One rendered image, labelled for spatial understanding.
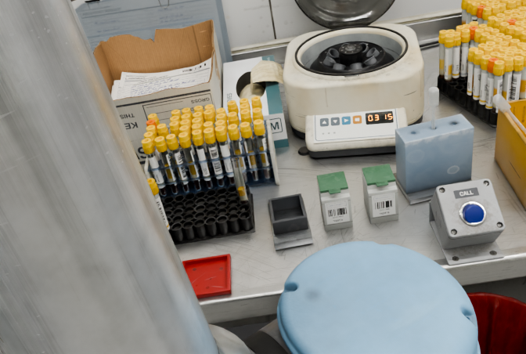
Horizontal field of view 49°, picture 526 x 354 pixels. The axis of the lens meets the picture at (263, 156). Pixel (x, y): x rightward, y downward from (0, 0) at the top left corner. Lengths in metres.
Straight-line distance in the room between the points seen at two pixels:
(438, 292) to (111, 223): 0.21
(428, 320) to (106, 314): 0.19
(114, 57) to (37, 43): 1.05
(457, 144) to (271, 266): 0.31
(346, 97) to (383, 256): 0.61
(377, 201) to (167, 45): 0.61
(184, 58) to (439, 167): 0.61
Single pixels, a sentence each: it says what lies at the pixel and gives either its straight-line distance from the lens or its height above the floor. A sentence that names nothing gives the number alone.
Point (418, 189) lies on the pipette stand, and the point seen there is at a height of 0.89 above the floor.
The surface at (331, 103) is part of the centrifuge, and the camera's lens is 0.97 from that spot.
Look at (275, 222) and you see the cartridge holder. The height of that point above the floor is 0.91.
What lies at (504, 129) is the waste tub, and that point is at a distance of 0.90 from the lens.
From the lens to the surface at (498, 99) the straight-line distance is 0.88.
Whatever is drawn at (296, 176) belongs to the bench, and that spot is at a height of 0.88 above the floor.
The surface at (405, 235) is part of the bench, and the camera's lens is 0.82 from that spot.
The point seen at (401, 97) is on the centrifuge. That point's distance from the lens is 0.98.
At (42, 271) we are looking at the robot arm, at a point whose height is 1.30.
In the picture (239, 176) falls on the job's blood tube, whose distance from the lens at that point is 0.83.
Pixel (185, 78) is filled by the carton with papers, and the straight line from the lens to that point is 1.18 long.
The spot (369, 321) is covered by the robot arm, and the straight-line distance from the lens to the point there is 0.34.
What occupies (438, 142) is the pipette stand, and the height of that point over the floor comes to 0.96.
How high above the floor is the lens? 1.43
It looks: 34 degrees down
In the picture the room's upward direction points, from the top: 11 degrees counter-clockwise
